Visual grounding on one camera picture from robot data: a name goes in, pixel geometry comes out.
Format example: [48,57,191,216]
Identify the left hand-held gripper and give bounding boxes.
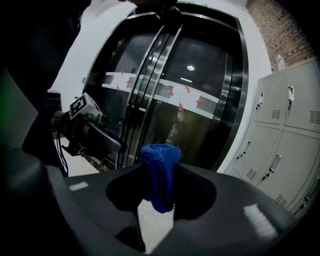
[61,91,128,158]

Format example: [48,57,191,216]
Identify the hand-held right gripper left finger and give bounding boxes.
[46,161,152,256]

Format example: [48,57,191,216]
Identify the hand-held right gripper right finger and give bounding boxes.
[149,162,300,256]

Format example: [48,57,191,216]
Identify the blue cleaning cloth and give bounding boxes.
[139,143,182,214]

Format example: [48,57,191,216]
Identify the grey metal locker door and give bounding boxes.
[231,122,281,186]

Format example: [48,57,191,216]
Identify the person's left forearm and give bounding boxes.
[49,110,72,135]

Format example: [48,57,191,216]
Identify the black framed glass entrance door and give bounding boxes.
[82,2,250,173]

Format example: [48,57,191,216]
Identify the grey metal locker cabinet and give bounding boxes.
[223,56,320,216]

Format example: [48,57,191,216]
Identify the white paper notice red tape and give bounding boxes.
[167,84,206,113]
[111,70,133,92]

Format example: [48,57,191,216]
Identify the person's body in dark clothes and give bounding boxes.
[0,0,141,173]

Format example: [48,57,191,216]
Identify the white spray bottle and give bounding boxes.
[275,54,286,72]

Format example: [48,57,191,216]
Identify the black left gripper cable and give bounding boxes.
[56,129,69,176]

